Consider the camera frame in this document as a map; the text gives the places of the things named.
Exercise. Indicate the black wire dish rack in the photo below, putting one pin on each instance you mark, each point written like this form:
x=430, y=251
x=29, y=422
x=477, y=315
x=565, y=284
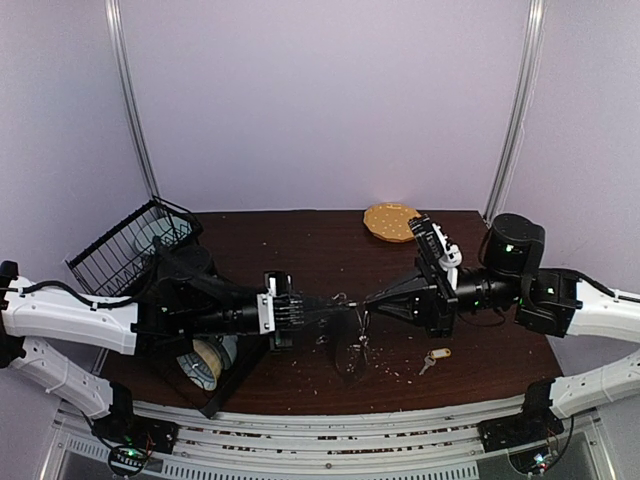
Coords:
x=181, y=296

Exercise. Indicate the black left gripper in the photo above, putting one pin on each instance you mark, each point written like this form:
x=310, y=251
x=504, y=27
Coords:
x=286, y=319

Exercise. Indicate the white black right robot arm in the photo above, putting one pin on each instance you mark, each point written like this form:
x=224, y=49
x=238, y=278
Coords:
x=550, y=301

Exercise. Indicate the aluminium corner post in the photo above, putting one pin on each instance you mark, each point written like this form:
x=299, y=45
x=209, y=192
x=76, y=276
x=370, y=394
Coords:
x=118, y=41
x=524, y=92

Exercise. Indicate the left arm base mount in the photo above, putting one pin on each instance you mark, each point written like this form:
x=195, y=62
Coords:
x=131, y=447

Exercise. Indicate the light green celadon bowl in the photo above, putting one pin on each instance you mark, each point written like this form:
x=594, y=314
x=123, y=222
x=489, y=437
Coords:
x=228, y=350

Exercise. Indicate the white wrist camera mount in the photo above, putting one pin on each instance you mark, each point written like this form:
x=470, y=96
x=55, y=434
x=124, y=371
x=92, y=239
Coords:
x=451, y=258
x=266, y=313

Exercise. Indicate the yellow polka dot dish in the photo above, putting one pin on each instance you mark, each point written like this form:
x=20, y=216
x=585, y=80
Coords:
x=390, y=221

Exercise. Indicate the aluminium front rail frame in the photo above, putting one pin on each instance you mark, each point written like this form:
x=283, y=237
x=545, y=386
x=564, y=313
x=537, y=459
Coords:
x=440, y=443

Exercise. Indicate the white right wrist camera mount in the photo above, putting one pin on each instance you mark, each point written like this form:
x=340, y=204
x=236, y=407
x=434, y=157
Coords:
x=451, y=258

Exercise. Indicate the aluminium corner post left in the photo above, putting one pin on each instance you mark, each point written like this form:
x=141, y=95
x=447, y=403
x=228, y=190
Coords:
x=118, y=41

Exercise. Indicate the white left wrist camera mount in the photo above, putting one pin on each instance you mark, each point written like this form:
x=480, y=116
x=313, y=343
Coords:
x=266, y=313

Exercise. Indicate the silver key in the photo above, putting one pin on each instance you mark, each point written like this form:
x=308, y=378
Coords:
x=361, y=346

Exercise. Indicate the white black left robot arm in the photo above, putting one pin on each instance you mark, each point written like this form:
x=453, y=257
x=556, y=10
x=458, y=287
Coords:
x=33, y=313

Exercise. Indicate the key with black tag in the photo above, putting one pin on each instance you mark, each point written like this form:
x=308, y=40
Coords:
x=364, y=318

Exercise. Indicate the key with yellow tag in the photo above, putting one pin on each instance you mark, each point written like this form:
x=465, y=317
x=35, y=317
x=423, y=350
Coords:
x=432, y=357

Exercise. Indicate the aluminium corner post right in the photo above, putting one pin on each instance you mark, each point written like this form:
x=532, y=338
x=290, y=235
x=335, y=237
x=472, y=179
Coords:
x=524, y=92

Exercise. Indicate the yellow patterned bowl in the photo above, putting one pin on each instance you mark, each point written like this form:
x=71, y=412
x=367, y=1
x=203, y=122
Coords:
x=203, y=365

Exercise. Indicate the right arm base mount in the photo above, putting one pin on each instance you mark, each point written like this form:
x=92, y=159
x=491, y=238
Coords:
x=532, y=442

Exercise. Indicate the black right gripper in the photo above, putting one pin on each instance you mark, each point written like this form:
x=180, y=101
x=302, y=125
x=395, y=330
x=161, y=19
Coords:
x=437, y=295

